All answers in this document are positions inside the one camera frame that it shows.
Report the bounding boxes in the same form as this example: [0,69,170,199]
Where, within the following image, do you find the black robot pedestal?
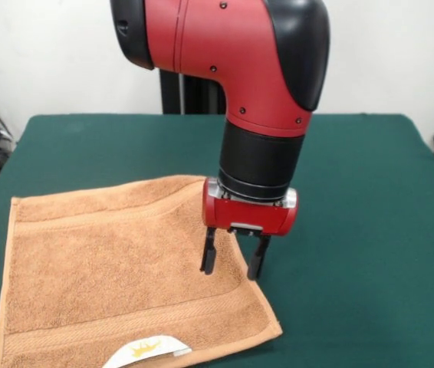
[158,68,229,116]

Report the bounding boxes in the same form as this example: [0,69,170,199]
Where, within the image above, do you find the tan terry towel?
[0,174,284,368]

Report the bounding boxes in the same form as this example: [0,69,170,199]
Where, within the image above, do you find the dark green table cloth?
[0,112,434,368]

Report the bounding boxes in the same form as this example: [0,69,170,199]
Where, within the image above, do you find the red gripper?
[199,176,300,281]

